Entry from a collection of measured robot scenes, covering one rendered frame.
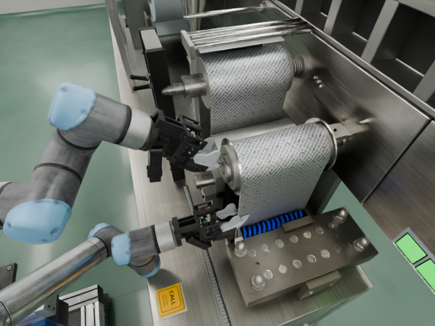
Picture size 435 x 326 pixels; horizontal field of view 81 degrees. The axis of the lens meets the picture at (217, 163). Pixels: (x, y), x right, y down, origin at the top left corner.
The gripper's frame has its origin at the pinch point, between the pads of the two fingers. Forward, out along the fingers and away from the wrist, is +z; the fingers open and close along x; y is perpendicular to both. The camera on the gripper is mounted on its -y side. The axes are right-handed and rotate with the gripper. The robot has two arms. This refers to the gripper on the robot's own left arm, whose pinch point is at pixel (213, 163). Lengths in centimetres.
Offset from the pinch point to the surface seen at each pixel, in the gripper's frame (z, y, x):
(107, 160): 35, -134, 138
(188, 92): -5.7, 5.8, 20.1
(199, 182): 1.4, -7.6, 0.4
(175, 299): 7.9, -37.1, -18.4
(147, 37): -17.4, 8.9, 33.9
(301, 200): 30.7, 2.8, -8.0
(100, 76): 34, -135, 291
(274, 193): 16.8, 2.7, -8.0
